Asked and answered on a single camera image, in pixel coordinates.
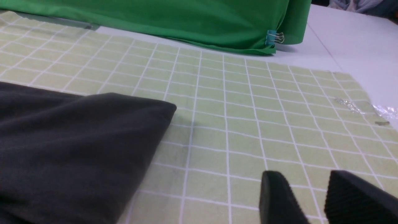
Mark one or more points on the green backdrop cloth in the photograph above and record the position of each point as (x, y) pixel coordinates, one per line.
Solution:
(235, 26)

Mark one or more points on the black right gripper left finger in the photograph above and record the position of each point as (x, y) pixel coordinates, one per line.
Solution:
(278, 204)

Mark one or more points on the clear tape piece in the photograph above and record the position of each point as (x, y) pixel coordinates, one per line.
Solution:
(367, 108)

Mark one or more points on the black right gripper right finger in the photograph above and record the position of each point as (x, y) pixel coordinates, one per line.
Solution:
(352, 200)

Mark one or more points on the dark green flat board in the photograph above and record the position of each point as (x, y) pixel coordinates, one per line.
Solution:
(60, 21)

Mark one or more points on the green checkered tablecloth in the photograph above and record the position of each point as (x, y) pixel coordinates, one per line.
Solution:
(235, 118)

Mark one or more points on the blue binder clip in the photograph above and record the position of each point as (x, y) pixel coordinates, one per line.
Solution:
(273, 37)

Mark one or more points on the dark gray long-sleeve shirt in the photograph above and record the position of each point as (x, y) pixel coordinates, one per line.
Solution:
(70, 159)

